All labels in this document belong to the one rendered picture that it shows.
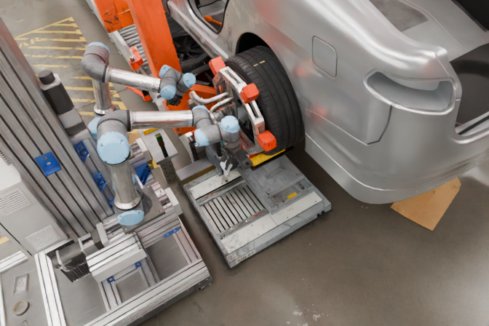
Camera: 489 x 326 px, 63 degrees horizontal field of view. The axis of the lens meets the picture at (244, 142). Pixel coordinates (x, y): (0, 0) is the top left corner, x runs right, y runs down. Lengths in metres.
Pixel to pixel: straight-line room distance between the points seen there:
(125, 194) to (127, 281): 0.98
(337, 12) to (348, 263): 1.68
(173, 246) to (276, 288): 0.71
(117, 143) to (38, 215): 0.70
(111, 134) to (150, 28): 0.98
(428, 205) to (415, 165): 1.32
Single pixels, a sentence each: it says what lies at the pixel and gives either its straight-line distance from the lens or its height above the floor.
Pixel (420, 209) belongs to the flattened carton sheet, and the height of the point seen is 0.01.
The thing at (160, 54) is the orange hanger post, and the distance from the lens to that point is 2.52.
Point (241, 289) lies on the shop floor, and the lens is 2.71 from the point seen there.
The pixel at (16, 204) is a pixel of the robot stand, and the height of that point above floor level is 1.12.
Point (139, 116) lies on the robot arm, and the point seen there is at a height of 1.40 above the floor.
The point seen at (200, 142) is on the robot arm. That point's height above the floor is 1.28.
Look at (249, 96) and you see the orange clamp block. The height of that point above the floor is 1.13.
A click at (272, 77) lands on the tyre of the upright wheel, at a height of 1.13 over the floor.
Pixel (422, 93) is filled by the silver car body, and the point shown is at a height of 1.41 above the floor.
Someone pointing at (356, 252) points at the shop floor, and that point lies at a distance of 2.81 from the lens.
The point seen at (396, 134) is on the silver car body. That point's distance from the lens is 1.67.
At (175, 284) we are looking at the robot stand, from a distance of 2.56.
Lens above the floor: 2.43
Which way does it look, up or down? 44 degrees down
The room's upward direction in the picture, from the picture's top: 10 degrees counter-clockwise
